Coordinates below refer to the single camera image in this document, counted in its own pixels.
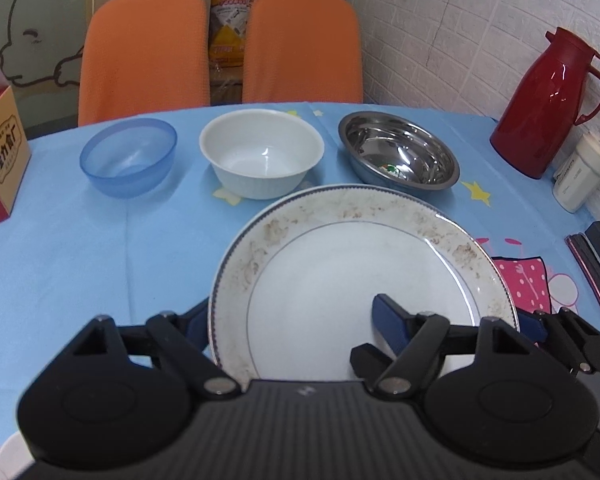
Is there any translucent blue plastic bowl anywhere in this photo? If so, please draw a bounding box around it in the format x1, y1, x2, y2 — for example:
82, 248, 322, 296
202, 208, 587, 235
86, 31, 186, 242
79, 118, 178, 199

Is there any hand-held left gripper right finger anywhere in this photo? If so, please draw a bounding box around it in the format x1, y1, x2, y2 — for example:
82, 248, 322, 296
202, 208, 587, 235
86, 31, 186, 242
350, 293, 532, 400

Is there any stainless steel bowl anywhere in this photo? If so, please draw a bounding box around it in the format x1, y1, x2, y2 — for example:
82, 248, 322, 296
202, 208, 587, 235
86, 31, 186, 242
338, 111, 461, 191

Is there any orange chair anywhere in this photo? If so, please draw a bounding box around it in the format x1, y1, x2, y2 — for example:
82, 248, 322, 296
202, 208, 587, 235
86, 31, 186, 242
77, 0, 211, 127
242, 0, 364, 105

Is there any red thermos jug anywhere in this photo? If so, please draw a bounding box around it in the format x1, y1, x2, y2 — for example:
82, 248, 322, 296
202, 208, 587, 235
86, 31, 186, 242
489, 27, 600, 179

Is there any black and pink long case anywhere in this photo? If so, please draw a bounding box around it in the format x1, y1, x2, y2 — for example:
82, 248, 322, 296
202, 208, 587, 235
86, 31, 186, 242
565, 232, 600, 321

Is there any white ceramic bowl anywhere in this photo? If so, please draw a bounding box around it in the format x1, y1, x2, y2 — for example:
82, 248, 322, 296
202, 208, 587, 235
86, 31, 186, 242
199, 109, 326, 200

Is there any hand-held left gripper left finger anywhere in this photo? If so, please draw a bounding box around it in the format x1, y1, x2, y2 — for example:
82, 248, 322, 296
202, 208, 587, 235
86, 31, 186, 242
74, 300, 242, 400

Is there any yellow packaging bag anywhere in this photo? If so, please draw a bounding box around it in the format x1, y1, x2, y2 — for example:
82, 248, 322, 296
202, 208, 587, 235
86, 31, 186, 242
209, 0, 259, 67

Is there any cartoon wall sticker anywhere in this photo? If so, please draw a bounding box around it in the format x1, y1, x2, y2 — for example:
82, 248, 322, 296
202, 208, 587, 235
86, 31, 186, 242
0, 20, 87, 92

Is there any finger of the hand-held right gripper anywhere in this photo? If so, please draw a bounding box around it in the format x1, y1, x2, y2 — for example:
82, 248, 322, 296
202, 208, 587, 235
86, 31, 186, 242
518, 307, 600, 377

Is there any white round dish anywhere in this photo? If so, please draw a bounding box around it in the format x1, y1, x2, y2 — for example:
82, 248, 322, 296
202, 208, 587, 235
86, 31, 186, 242
0, 432, 34, 480

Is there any white plate with blue rim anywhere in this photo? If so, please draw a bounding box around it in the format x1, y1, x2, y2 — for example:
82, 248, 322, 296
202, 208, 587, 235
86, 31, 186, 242
207, 184, 521, 380

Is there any white lidded cup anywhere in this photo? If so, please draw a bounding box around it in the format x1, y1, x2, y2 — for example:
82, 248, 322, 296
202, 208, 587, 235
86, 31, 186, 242
552, 133, 600, 213

